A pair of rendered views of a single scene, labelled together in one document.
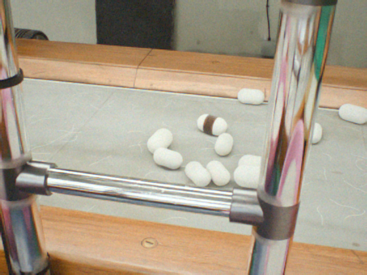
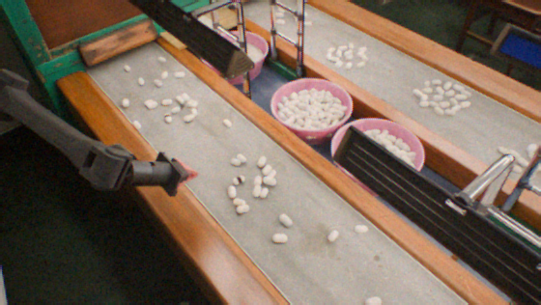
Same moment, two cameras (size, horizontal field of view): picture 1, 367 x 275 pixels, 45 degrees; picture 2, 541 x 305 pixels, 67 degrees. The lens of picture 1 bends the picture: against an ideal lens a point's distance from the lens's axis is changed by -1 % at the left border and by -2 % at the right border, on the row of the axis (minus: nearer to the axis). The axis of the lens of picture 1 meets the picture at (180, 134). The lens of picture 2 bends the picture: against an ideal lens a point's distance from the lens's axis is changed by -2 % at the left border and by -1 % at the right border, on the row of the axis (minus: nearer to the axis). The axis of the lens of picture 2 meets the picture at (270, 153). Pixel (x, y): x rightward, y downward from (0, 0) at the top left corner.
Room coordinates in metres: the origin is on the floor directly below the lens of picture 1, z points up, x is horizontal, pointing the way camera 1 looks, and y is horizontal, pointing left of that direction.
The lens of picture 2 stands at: (1.00, 0.92, 1.65)
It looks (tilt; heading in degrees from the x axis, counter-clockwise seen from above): 47 degrees down; 223
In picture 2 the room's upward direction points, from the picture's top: 3 degrees counter-clockwise
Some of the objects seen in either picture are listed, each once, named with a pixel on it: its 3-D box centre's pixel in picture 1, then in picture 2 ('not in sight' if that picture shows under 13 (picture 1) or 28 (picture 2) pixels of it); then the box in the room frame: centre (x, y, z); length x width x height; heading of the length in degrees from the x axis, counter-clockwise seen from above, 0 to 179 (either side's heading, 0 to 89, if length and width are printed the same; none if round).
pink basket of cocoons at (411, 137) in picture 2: not in sight; (375, 159); (0.18, 0.58, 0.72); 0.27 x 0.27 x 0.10
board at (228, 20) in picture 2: not in sight; (203, 27); (0.02, -0.34, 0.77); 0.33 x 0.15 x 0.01; 170
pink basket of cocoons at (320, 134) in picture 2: not in sight; (311, 113); (0.13, 0.30, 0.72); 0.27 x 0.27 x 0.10
